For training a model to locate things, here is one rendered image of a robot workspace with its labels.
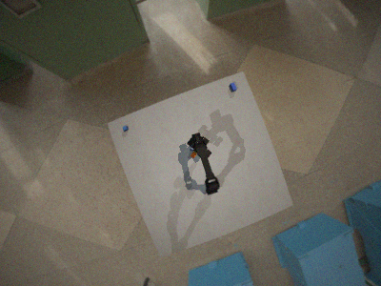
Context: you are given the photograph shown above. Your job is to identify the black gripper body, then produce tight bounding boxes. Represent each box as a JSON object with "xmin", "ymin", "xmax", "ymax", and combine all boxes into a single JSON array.
[{"xmin": 188, "ymin": 138, "xmax": 211, "ymax": 158}]

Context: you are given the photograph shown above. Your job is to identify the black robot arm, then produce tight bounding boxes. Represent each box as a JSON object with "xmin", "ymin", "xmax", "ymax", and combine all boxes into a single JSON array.
[{"xmin": 191, "ymin": 133, "xmax": 220, "ymax": 195}]

